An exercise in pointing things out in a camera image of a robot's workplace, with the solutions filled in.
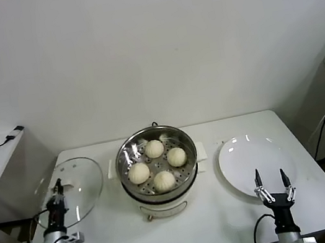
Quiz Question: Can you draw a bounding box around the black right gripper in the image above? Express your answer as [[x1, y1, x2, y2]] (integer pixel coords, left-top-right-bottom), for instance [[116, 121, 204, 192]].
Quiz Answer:
[[251, 162, 304, 237]]

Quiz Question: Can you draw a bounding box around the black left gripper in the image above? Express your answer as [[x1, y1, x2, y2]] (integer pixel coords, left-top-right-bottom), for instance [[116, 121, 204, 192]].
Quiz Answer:
[[38, 177, 73, 234]]

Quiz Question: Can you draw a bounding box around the round glass lid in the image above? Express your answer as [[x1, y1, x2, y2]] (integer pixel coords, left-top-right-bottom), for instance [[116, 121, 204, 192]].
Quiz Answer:
[[27, 153, 111, 234]]

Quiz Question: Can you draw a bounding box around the white steamed baozi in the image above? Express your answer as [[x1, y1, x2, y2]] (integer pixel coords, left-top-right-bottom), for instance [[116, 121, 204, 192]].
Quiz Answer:
[[126, 161, 153, 186], [151, 169, 177, 193], [165, 145, 189, 169], [143, 137, 166, 161]]

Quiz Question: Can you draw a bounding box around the stainless steel steamer basket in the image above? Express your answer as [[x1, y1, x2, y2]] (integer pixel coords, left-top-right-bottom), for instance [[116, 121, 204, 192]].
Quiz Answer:
[[109, 119, 203, 202]]

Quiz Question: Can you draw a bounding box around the white round plate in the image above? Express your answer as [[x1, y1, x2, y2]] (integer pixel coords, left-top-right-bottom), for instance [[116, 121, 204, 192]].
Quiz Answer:
[[215, 127, 302, 207]]

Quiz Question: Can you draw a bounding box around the cream electric cooker base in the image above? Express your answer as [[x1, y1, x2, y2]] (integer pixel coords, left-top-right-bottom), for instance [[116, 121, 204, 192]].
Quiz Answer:
[[104, 139, 218, 228]]

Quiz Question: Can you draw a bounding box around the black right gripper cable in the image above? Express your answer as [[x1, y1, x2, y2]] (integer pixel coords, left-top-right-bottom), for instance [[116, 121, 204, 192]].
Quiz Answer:
[[249, 211, 281, 243]]

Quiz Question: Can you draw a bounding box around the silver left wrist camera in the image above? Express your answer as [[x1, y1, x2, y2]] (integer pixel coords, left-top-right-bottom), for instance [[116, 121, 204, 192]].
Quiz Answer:
[[63, 230, 86, 243]]

